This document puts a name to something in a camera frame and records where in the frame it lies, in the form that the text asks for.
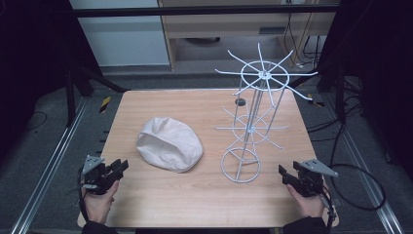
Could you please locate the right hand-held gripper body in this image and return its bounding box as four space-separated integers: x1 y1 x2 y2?
289 158 339 199

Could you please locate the yellow black striped tape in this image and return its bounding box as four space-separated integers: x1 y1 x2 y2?
98 96 112 114
306 93 325 108

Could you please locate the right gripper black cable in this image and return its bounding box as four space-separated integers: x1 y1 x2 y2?
319 182 338 232

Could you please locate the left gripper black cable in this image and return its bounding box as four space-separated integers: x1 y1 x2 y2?
76 166 91 223

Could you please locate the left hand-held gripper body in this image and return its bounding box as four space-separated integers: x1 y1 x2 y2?
80 155 115 196

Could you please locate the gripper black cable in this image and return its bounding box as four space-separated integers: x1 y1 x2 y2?
319 182 338 232
76 166 91 223

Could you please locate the black metal stand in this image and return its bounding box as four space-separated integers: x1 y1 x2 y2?
64 64 131 129
288 61 347 125

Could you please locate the aluminium floor rail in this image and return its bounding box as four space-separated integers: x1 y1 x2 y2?
320 94 405 234
9 97 90 234

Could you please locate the black looped floor cable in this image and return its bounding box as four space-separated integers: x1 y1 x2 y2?
329 123 388 212

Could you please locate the black curtain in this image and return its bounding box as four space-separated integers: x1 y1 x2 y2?
0 0 103 164
316 0 413 183

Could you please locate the black horizontal frame bar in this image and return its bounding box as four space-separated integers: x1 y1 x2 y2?
71 4 340 19

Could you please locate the light wooden desk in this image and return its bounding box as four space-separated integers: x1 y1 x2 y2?
157 0 341 71

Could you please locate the person's left hand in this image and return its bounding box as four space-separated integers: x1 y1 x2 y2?
81 179 121 226

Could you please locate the person's right hand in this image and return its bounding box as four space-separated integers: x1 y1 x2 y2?
285 182 329 219

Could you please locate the white wire hat rack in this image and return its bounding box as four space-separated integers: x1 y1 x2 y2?
213 42 319 184

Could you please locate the bundle of hanging black cables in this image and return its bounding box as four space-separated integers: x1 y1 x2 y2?
282 0 323 69

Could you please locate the white cloth hat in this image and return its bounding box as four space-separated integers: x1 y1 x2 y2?
135 116 205 174

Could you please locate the white cabinet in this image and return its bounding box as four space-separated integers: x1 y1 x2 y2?
68 0 171 68

